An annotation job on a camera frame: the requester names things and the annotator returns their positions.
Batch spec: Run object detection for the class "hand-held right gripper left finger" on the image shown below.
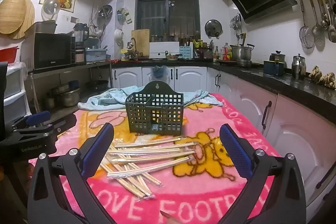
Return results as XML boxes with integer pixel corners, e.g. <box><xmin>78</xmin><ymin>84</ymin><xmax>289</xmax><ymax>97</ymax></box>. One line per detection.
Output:
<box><xmin>28</xmin><ymin>123</ymin><xmax>116</xmax><ymax>224</ymax></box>

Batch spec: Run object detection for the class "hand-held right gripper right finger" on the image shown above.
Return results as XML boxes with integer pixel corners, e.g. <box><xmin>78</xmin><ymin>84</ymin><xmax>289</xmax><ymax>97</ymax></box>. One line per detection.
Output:
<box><xmin>218</xmin><ymin>124</ymin><xmax>306</xmax><ymax>224</ymax></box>

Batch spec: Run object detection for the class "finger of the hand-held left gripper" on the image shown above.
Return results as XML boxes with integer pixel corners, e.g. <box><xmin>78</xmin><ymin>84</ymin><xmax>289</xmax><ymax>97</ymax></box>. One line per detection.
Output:
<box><xmin>10</xmin><ymin>111</ymin><xmax>51</xmax><ymax>131</ymax></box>
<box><xmin>42</xmin><ymin>114</ymin><xmax>77</xmax><ymax>135</ymax></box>

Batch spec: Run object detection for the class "pile of chopsticks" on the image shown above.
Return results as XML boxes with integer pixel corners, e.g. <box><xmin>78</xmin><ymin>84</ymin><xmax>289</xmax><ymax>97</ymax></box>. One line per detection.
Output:
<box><xmin>98</xmin><ymin>136</ymin><xmax>196</xmax><ymax>199</ymax></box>

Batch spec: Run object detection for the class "dark green utensil basket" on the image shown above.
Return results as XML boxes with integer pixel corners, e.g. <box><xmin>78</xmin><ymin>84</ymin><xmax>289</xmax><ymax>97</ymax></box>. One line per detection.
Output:
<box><xmin>125</xmin><ymin>80</ymin><xmax>184</xmax><ymax>135</ymax></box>

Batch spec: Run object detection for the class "person's right hand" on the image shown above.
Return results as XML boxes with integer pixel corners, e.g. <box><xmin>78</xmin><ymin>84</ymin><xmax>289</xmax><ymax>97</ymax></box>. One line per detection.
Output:
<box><xmin>160</xmin><ymin>210</ymin><xmax>183</xmax><ymax>224</ymax></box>

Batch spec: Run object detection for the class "grey metal pot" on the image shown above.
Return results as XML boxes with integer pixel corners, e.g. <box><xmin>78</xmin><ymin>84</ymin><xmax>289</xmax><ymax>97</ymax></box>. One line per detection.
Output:
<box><xmin>56</xmin><ymin>88</ymin><xmax>80</xmax><ymax>107</ymax></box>

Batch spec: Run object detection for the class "white plastic drawer unit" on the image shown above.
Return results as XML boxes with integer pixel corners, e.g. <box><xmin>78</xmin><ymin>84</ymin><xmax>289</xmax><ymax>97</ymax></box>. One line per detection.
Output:
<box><xmin>4</xmin><ymin>61</ymin><xmax>28</xmax><ymax>125</ymax></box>

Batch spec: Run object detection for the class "pink printed blanket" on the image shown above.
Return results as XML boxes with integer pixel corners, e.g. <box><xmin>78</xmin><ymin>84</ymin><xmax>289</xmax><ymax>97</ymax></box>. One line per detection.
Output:
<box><xmin>28</xmin><ymin>93</ymin><xmax>281</xmax><ymax>224</ymax></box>

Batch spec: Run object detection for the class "black wok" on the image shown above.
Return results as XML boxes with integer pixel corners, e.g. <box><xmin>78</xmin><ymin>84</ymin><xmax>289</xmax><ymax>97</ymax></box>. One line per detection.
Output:
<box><xmin>87</xmin><ymin>80</ymin><xmax>109</xmax><ymax>92</ymax></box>

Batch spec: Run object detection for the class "light blue towel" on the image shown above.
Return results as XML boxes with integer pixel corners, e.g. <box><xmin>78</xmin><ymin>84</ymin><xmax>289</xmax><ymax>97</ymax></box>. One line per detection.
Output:
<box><xmin>78</xmin><ymin>85</ymin><xmax>219</xmax><ymax>110</ymax></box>

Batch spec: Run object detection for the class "black microwave oven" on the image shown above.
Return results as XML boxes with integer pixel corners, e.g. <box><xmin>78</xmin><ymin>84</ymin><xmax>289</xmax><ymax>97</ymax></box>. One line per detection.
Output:
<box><xmin>34</xmin><ymin>32</ymin><xmax>72</xmax><ymax>69</ymax></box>

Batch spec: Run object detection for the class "red plastic basin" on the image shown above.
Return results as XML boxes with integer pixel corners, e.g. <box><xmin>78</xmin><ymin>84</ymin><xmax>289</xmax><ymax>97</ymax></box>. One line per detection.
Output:
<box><xmin>0</xmin><ymin>46</ymin><xmax>19</xmax><ymax>62</ymax></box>

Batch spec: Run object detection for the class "blue plastic dish basin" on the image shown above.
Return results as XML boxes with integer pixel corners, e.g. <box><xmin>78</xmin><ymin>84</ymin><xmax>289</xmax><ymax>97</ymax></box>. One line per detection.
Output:
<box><xmin>84</xmin><ymin>48</ymin><xmax>108</xmax><ymax>62</ymax></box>

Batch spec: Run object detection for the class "black blender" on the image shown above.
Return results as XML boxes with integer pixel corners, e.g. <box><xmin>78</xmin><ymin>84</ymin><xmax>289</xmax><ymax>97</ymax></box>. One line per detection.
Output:
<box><xmin>73</xmin><ymin>23</ymin><xmax>89</xmax><ymax>63</ymax></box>

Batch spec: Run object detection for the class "dark blue pot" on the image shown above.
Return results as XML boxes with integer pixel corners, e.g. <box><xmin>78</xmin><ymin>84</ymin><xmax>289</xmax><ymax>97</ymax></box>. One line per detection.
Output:
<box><xmin>263</xmin><ymin>51</ymin><xmax>286</xmax><ymax>76</ymax></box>

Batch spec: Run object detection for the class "round wooden board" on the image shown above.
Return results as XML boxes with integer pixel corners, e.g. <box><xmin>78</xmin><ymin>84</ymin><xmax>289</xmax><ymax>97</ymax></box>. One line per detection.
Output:
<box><xmin>12</xmin><ymin>0</ymin><xmax>35</xmax><ymax>39</ymax></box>

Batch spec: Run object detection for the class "stainless steel stockpot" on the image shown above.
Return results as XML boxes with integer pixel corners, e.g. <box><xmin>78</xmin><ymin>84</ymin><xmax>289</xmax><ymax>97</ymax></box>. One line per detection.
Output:
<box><xmin>230</xmin><ymin>43</ymin><xmax>255</xmax><ymax>62</ymax></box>

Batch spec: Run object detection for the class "group of condiment bottles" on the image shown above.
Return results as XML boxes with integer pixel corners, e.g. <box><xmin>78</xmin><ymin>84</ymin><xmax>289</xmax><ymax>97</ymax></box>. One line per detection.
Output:
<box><xmin>213</xmin><ymin>43</ymin><xmax>233</xmax><ymax>61</ymax></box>

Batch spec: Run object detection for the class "blue hanging bag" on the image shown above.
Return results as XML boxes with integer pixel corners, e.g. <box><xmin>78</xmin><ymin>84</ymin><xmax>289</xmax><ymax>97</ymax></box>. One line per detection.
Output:
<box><xmin>152</xmin><ymin>65</ymin><xmax>168</xmax><ymax>80</ymax></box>

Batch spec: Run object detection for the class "metal faucet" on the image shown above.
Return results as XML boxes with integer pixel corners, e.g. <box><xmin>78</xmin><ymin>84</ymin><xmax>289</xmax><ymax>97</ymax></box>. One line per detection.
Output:
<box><xmin>127</xmin><ymin>38</ymin><xmax>139</xmax><ymax>60</ymax></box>

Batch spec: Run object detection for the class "white hanging jug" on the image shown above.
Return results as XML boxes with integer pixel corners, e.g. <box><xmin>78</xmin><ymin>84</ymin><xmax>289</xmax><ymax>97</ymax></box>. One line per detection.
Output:
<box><xmin>114</xmin><ymin>29</ymin><xmax>124</xmax><ymax>47</ymax></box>

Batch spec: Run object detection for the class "round woven bamboo tray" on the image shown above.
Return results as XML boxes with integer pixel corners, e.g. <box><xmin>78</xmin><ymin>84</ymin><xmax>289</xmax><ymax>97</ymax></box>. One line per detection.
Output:
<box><xmin>0</xmin><ymin>0</ymin><xmax>28</xmax><ymax>35</ymax></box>

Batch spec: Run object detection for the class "stainless steel kettle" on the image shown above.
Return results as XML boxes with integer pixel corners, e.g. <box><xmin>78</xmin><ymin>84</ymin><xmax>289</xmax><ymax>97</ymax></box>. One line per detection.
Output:
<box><xmin>292</xmin><ymin>54</ymin><xmax>306</xmax><ymax>80</ymax></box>

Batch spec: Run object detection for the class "glass pot lid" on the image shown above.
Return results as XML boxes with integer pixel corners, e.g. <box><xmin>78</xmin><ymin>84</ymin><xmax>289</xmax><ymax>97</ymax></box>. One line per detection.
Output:
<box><xmin>41</xmin><ymin>0</ymin><xmax>60</xmax><ymax>22</ymax></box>

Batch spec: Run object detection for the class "light blue knife holder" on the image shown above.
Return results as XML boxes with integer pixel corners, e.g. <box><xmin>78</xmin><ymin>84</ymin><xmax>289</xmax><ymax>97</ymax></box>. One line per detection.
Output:
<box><xmin>179</xmin><ymin>46</ymin><xmax>194</xmax><ymax>59</ymax></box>

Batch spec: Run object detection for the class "rectangular wooden cutting board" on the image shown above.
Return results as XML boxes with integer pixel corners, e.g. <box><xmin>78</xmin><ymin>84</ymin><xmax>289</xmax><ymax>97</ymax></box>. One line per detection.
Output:
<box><xmin>131</xmin><ymin>29</ymin><xmax>150</xmax><ymax>58</ymax></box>

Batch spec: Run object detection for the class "white rectangular box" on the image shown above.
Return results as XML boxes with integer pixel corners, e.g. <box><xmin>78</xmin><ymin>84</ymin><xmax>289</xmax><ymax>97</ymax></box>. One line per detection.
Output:
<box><xmin>150</xmin><ymin>42</ymin><xmax>181</xmax><ymax>59</ymax></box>

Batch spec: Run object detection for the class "hanging steel pot lid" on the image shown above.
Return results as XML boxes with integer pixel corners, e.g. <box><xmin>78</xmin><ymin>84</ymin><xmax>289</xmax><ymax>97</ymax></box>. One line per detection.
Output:
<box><xmin>205</xmin><ymin>19</ymin><xmax>223</xmax><ymax>38</ymax></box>

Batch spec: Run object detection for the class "row of spice jars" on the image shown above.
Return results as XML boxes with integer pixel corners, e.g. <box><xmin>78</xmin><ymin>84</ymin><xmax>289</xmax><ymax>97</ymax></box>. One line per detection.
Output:
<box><xmin>150</xmin><ymin>32</ymin><xmax>201</xmax><ymax>43</ymax></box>

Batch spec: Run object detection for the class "dark barred window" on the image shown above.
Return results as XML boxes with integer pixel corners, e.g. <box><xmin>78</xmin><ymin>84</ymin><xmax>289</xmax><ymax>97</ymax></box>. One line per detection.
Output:
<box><xmin>135</xmin><ymin>0</ymin><xmax>200</xmax><ymax>42</ymax></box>

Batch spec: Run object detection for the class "row of hanging ladles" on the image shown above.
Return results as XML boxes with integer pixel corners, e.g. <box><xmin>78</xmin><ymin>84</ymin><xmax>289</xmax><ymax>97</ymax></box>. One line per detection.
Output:
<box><xmin>302</xmin><ymin>0</ymin><xmax>336</xmax><ymax>43</ymax></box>

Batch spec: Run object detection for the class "small wall utensil rack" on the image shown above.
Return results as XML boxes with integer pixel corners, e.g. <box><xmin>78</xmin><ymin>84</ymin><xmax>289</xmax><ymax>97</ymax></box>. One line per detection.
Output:
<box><xmin>230</xmin><ymin>13</ymin><xmax>242</xmax><ymax>39</ymax></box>

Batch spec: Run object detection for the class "wire mesh strainer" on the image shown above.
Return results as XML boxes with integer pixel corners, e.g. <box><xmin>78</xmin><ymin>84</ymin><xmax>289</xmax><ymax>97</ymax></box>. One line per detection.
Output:
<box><xmin>299</xmin><ymin>0</ymin><xmax>315</xmax><ymax>49</ymax></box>

